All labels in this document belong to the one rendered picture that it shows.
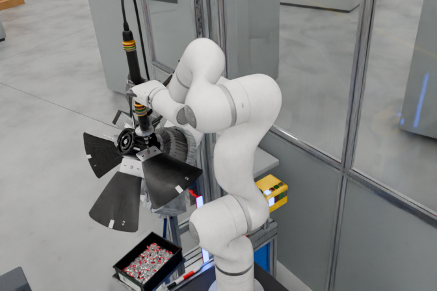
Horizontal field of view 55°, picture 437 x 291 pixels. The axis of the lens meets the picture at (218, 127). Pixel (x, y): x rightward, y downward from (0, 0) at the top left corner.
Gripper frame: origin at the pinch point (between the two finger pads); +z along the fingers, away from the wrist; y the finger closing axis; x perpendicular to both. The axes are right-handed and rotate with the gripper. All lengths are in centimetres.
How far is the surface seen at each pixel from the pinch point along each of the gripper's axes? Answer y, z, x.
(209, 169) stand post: 34, 8, -62
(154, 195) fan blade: -9.3, -19.3, -35.6
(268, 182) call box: 33, -35, -42
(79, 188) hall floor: 3, 155, -151
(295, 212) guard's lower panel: 70, -17, -95
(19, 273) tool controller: -58, -33, -26
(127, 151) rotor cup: -6.9, 4.4, -29.2
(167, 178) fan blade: -2.2, -17.4, -32.6
